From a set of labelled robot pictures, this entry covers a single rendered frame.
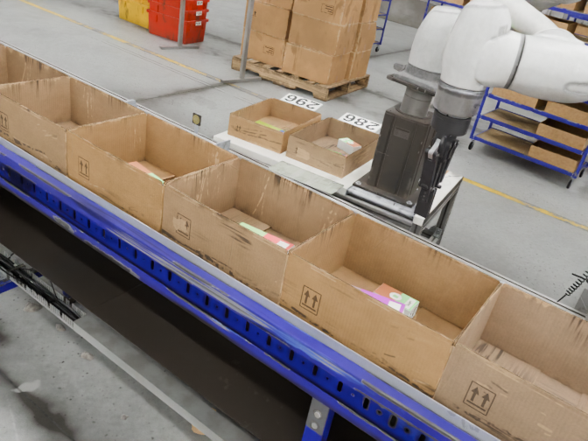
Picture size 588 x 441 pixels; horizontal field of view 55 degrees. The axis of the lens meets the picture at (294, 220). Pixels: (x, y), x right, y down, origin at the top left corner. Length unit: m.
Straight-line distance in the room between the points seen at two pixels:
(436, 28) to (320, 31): 3.86
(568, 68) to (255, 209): 0.91
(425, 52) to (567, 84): 1.09
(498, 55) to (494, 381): 0.59
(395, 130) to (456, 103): 1.11
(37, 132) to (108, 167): 0.33
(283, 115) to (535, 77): 1.89
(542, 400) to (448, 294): 0.40
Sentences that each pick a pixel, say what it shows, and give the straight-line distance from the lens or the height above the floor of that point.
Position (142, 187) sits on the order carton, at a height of 1.01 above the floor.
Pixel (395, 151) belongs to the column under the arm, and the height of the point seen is 0.93.
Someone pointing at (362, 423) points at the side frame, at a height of 0.81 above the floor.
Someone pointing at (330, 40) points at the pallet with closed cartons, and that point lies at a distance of 5.92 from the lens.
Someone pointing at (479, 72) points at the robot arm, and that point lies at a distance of 1.13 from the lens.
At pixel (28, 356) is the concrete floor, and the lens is 2.51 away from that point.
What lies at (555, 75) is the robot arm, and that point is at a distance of 1.14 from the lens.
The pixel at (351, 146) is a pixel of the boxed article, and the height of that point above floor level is 0.80.
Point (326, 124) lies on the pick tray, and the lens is 2.75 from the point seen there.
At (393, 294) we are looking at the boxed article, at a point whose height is 0.93.
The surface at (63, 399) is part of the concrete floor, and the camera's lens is 2.33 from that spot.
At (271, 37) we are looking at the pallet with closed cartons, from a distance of 6.33.
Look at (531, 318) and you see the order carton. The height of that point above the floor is 1.00.
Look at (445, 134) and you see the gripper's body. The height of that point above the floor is 1.36.
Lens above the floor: 1.70
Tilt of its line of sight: 29 degrees down
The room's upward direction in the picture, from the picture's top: 11 degrees clockwise
